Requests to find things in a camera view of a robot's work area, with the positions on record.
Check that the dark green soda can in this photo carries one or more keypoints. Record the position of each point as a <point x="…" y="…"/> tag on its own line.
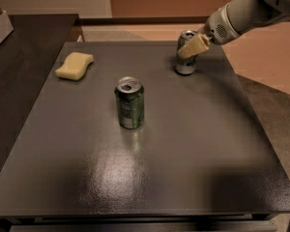
<point x="129" y="94"/>

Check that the dark side table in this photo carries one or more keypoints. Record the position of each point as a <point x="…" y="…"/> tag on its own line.
<point x="26" y="58"/>

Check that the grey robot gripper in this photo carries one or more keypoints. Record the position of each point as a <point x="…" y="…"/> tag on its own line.
<point x="219" y="27"/>

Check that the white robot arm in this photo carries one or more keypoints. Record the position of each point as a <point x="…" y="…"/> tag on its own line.
<point x="233" y="20"/>

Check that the yellow sponge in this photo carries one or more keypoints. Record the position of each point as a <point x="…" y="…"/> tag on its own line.
<point x="75" y="66"/>

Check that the silver 7up soda can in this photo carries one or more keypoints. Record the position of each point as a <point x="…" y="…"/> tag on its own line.
<point x="185" y="66"/>

